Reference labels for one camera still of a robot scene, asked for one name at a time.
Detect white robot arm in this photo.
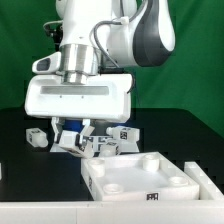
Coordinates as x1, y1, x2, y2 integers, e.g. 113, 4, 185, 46
25, 0, 175, 143

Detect white L-shaped fence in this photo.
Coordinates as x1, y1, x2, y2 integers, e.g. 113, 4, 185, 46
0, 162, 224, 224

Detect white sheet with tags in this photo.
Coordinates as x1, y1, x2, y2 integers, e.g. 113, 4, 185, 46
51, 136, 139, 155

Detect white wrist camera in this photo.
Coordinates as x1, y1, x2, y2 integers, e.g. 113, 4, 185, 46
32, 52, 61, 74

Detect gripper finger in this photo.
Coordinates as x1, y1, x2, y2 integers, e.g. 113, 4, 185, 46
51, 117, 65, 143
78, 119, 94, 147

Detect white square table top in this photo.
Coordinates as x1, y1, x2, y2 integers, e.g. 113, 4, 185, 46
81, 152, 200, 201

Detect black camera stand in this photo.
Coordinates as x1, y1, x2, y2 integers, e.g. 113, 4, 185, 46
43, 20, 63, 44

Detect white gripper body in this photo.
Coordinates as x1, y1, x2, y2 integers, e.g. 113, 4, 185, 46
25, 74, 132, 122

